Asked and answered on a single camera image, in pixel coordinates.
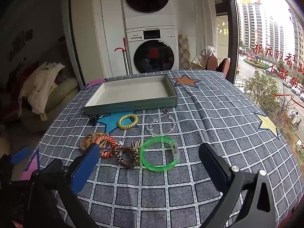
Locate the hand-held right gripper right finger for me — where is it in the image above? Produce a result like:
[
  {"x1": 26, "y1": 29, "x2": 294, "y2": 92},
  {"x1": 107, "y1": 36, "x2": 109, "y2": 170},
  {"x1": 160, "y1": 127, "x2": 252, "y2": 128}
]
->
[{"x1": 199, "y1": 144, "x2": 278, "y2": 228}]

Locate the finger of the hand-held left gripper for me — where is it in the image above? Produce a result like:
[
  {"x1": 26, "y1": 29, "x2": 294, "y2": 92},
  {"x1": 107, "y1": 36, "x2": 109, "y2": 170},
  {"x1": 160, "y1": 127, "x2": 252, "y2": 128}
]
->
[{"x1": 10, "y1": 146, "x2": 30, "y2": 165}]

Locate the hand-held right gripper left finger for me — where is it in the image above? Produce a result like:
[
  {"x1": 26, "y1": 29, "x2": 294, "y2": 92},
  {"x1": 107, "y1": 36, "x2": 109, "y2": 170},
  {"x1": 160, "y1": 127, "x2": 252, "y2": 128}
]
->
[{"x1": 26, "y1": 144, "x2": 101, "y2": 228}]

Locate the beige braided bracelet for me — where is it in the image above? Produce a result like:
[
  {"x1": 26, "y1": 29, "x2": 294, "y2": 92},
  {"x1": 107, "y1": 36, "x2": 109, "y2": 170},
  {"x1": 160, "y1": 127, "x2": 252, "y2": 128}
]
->
[{"x1": 79, "y1": 133, "x2": 105, "y2": 152}]

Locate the brown spiral hair tie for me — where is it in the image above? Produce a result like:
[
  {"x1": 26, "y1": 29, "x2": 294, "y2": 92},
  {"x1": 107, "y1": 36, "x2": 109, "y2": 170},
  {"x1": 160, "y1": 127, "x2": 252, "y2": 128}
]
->
[{"x1": 112, "y1": 145, "x2": 139, "y2": 168}]

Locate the orange spiral hair tie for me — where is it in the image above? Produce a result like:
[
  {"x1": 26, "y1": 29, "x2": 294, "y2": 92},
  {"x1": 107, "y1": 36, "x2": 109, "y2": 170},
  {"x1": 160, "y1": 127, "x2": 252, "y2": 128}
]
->
[{"x1": 95, "y1": 135, "x2": 118, "y2": 158}]

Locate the green translucent bangle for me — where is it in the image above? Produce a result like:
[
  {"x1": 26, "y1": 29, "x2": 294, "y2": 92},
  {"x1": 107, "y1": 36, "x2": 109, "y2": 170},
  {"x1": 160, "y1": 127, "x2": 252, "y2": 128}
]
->
[{"x1": 140, "y1": 135, "x2": 179, "y2": 173}]

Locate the clear crystal bead chain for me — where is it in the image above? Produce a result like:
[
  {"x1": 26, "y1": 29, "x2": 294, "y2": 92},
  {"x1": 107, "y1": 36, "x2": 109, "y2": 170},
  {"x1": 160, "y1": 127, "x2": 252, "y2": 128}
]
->
[{"x1": 146, "y1": 110, "x2": 177, "y2": 137}]

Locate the green jewelry tray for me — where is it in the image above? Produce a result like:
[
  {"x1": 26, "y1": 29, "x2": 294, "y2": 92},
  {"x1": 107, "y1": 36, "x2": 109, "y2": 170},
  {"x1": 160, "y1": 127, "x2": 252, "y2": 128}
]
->
[{"x1": 83, "y1": 74, "x2": 178, "y2": 115}]

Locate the grey checked star tablecloth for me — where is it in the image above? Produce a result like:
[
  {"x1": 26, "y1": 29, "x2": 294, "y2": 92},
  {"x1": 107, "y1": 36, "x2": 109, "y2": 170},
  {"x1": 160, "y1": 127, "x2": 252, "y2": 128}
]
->
[{"x1": 20, "y1": 69, "x2": 294, "y2": 228}]

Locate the pile of beige clothes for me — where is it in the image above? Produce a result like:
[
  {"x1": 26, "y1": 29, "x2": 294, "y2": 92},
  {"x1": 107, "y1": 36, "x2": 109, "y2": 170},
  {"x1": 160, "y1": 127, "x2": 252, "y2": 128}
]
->
[{"x1": 18, "y1": 62, "x2": 65, "y2": 120}]

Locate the cream sofa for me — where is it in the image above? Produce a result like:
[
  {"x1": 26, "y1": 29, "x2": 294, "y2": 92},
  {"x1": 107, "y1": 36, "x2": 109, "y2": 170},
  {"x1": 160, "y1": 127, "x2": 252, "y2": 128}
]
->
[{"x1": 19, "y1": 76, "x2": 80, "y2": 133}]

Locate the pale yellow bag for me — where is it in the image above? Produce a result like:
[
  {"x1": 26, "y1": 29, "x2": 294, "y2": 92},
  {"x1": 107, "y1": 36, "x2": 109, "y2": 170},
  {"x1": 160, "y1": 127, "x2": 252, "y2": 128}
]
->
[{"x1": 191, "y1": 57, "x2": 207, "y2": 70}]

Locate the white towel on chair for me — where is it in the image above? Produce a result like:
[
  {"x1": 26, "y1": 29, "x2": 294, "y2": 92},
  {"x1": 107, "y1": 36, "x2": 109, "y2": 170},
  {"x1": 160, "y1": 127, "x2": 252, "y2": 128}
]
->
[{"x1": 198, "y1": 46, "x2": 216, "y2": 68}]

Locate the beige checked hanging cloth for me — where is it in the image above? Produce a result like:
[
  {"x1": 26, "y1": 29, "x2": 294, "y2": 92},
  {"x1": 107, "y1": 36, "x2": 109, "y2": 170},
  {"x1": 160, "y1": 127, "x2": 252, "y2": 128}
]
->
[{"x1": 178, "y1": 34, "x2": 192, "y2": 70}]

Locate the white washing machine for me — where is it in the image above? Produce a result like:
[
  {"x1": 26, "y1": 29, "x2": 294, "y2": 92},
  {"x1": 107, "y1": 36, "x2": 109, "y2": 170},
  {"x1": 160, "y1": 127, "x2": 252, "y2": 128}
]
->
[{"x1": 125, "y1": 27, "x2": 180, "y2": 74}]

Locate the white tumble dryer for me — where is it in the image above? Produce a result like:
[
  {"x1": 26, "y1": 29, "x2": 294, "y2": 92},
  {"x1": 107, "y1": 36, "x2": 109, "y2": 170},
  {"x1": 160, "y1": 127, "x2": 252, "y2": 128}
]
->
[{"x1": 120, "y1": 0, "x2": 177, "y2": 30}]

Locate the yellow spiral hair tie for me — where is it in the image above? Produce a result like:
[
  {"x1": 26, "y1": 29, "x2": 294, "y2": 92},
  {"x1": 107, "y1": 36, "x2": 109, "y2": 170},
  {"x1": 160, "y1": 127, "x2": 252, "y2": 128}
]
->
[{"x1": 118, "y1": 113, "x2": 139, "y2": 130}]

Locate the red handled mop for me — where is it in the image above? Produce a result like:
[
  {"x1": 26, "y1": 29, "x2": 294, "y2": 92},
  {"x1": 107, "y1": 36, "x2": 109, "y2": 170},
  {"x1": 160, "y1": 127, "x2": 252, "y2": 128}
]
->
[{"x1": 114, "y1": 38, "x2": 131, "y2": 75}]

